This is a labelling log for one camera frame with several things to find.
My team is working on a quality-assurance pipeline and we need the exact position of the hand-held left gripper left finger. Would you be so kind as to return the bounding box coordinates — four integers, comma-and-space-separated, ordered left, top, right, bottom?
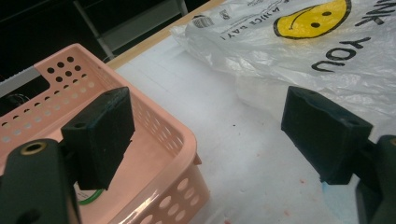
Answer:
60, 86, 136, 191

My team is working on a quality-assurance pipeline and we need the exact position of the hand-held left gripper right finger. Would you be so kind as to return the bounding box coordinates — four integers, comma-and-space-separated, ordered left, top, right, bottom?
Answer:
280, 85, 374, 186

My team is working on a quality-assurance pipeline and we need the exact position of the pink perforated plastic basket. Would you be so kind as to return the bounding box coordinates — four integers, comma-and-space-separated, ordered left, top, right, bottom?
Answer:
0, 43, 211, 224

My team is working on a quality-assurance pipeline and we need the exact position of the white smiley plastic bag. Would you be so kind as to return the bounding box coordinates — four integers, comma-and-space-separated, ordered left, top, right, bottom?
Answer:
169, 0, 396, 138

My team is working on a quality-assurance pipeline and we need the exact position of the green-rimmed white item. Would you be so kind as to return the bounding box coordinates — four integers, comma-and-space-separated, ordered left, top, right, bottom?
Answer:
74, 182, 105, 206

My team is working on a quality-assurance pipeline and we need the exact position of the grey metal stand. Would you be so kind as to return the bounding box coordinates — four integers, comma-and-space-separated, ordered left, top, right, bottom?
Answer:
73, 0, 190, 60

